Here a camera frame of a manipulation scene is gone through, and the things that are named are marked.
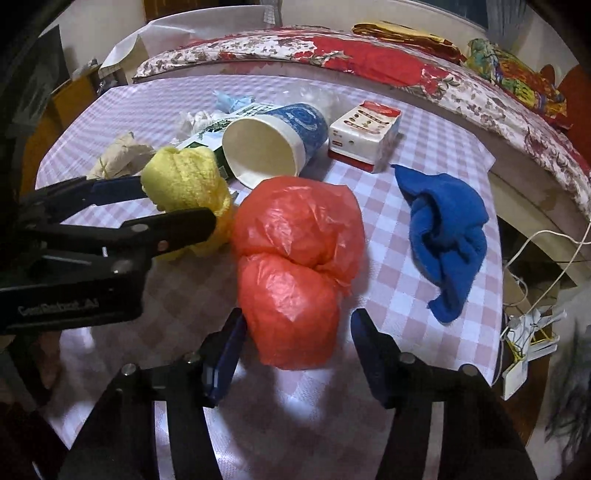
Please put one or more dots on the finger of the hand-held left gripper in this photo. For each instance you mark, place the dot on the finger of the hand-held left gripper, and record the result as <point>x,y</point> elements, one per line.
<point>115,187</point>
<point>152,230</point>

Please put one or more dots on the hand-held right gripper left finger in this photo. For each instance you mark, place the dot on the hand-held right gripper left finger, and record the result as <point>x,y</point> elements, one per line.
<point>226,357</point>

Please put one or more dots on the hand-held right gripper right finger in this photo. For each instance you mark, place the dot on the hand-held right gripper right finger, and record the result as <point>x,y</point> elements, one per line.
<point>374,360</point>

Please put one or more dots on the beige paper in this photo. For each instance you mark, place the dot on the beige paper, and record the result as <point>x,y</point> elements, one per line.
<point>120,154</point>

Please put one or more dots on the yellow fluffy cloth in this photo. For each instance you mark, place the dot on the yellow fluffy cloth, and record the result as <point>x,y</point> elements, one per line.
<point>184,180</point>

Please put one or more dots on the red plastic bag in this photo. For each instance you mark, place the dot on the red plastic bag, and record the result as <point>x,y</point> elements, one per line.
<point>286,286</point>

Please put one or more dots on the blue patterned paper cup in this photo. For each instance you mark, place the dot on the blue patterned paper cup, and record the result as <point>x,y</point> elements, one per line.
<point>258,147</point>

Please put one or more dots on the blue cloth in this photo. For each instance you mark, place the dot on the blue cloth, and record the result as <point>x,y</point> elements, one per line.
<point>443,217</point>

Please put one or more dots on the red and white carton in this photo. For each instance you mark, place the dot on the red and white carton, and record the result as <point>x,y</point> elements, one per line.
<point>364,134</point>

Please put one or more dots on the pink checkered tablecloth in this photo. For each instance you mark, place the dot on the pink checkered tablecloth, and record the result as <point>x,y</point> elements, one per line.
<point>392,300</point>

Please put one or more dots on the white crumpled tissue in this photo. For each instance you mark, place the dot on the white crumpled tissue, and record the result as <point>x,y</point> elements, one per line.
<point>194,121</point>

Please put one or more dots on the green and white carton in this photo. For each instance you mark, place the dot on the green and white carton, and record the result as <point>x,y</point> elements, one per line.
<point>207,134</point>

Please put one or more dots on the light blue plastic wrapper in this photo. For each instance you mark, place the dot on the light blue plastic wrapper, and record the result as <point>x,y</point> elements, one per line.
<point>231,101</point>

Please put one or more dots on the white plastic sheet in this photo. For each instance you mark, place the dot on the white plastic sheet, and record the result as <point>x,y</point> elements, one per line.
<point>138,37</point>

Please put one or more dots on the clear plastic bag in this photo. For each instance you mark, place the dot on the clear plastic bag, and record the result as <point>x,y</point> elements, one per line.
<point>318,97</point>

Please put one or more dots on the red floral quilt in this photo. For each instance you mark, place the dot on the red floral quilt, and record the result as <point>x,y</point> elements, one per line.
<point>369,55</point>

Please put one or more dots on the yellow and red folded blanket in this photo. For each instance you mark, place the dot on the yellow and red folded blanket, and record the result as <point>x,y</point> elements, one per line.
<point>406,37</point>

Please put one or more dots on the colourful pillow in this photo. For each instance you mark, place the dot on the colourful pillow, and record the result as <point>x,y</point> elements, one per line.
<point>517,74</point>

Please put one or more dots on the red cushion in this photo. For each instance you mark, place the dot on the red cushion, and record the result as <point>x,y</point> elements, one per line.
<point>579,92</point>

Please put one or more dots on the beige bed frame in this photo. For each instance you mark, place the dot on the beige bed frame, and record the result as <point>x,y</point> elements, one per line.
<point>531,203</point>

